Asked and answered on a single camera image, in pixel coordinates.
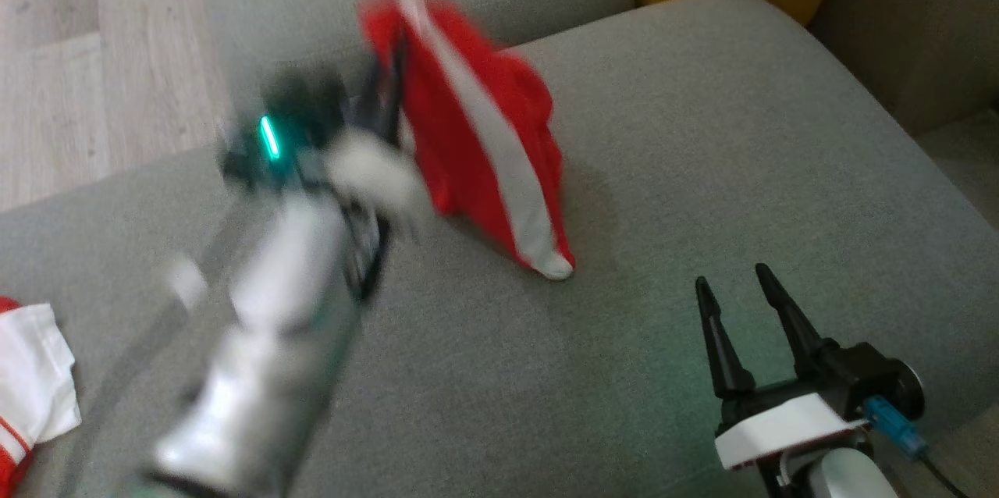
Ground red white striped shorts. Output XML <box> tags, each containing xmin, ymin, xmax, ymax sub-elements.
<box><xmin>0</xmin><ymin>297</ymin><xmax>82</xmax><ymax>498</ymax></box>

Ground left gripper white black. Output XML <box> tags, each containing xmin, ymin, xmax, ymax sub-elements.
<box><xmin>324</xmin><ymin>36</ymin><xmax>426</xmax><ymax>229</ymax></box>

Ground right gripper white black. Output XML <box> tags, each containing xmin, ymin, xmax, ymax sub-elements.
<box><xmin>695</xmin><ymin>263</ymin><xmax>873</xmax><ymax>474</ymax></box>

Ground grey sofa backrest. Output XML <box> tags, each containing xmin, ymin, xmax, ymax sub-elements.
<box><xmin>808</xmin><ymin>0</ymin><xmax>999</xmax><ymax>137</ymax></box>

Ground large grey sofa cushion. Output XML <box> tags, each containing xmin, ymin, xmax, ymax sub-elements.
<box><xmin>0</xmin><ymin>0</ymin><xmax>999</xmax><ymax>498</ymax></box>

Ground red garment white band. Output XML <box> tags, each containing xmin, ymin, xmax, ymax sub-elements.
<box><xmin>357</xmin><ymin>0</ymin><xmax>577</xmax><ymax>281</ymax></box>

